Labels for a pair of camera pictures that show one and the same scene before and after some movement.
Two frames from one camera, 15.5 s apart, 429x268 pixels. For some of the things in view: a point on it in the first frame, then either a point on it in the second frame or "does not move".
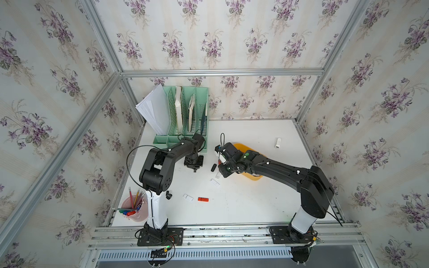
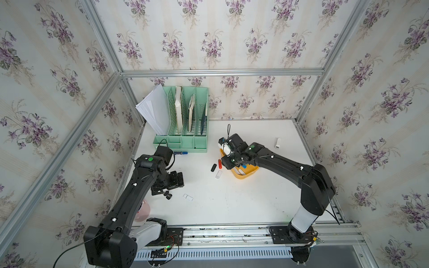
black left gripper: (200, 159) → (175, 182)
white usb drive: (188, 197) does not move
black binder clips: (168, 195) does not move
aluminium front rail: (346, 234) does not move
